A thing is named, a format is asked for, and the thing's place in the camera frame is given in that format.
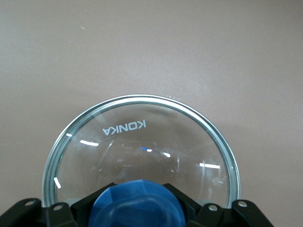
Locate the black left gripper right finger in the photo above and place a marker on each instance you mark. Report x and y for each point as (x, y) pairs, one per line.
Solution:
(194, 215)

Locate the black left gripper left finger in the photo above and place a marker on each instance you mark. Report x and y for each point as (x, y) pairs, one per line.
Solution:
(78, 212)

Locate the brown table cover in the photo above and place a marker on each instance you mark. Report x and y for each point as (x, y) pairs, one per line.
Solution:
(142, 47)

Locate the glass lid blue knob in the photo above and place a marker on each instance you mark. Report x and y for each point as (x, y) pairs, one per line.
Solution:
(142, 153)

